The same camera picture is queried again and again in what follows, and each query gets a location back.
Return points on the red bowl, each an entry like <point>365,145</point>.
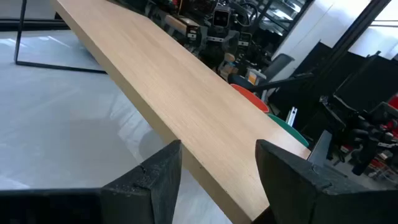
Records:
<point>253,99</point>

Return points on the black metal shelf frame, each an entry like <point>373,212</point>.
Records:
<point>19,34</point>

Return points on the green bowl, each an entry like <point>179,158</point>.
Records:
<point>292,132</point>

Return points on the light wooden shelf board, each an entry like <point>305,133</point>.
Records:
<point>174,87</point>

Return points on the grey background machine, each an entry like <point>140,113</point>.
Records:
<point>221,18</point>

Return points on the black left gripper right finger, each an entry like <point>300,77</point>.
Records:
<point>304,196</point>

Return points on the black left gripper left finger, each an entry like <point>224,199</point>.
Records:
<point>133,199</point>

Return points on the grey chair back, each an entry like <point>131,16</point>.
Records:
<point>278,63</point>

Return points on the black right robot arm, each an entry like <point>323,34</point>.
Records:
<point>357,130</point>

